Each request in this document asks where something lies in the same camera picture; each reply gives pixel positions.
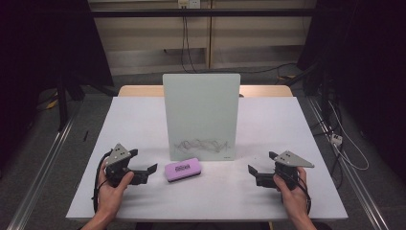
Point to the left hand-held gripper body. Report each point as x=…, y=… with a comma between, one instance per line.
x=118, y=155

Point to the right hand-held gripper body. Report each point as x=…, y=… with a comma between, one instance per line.
x=288, y=159

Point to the purple whiteboard eraser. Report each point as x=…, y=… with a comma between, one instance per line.
x=182, y=169

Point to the person's right hand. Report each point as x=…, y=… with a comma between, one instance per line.
x=295, y=201

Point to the person's left hand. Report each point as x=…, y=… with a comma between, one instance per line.
x=108, y=198

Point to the small black floor item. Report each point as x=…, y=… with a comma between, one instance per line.
x=85, y=136

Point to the white power adapter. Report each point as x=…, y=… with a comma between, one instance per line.
x=336, y=139

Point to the wooden table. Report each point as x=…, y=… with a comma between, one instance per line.
x=140, y=91

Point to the black metal stand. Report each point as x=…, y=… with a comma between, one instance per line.
x=62, y=102

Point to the pale green glass whiteboard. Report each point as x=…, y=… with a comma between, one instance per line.
x=201, y=111

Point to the black curtain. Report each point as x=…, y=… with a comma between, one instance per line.
x=38, y=41
x=367, y=64

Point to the black horizontal bar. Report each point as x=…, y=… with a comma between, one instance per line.
x=143, y=12

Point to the metal floor rail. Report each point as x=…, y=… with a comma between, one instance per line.
x=348, y=179
x=41, y=169

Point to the white wall outlet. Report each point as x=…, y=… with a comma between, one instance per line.
x=189, y=3

